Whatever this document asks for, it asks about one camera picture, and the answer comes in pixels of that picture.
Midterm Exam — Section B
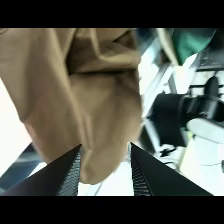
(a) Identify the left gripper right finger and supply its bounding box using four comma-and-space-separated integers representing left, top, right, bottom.
129, 142, 213, 197

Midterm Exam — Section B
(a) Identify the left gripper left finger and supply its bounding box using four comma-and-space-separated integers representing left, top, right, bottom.
3, 143, 83, 197

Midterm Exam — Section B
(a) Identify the brown T-shirt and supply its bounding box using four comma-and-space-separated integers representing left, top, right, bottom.
0, 28, 144, 185

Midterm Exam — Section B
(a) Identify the beige garment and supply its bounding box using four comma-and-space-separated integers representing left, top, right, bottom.
155, 28, 181, 66

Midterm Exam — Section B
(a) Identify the green garment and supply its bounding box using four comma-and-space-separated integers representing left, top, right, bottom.
171, 28, 218, 66

